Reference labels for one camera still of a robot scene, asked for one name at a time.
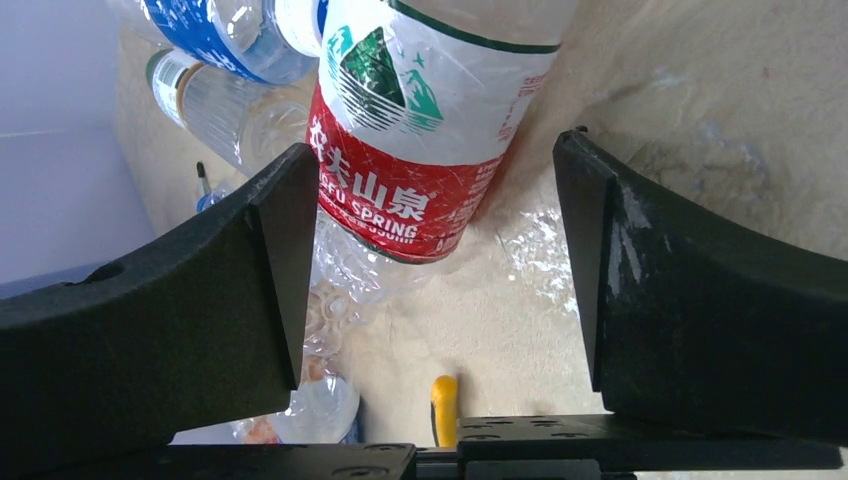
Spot yellow handled pliers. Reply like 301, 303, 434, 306
430, 375, 459, 448

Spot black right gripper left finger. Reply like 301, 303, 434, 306
1, 143, 318, 474

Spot green cap clear bottle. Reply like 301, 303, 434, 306
145, 49, 309, 177

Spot yellow black screwdriver back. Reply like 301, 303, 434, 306
195, 161, 211, 197

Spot blue label bottle back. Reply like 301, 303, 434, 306
106, 0, 328, 85

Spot nongfu spring red bottle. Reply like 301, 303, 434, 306
306, 1, 578, 305

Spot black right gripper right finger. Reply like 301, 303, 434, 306
553, 130, 847, 446

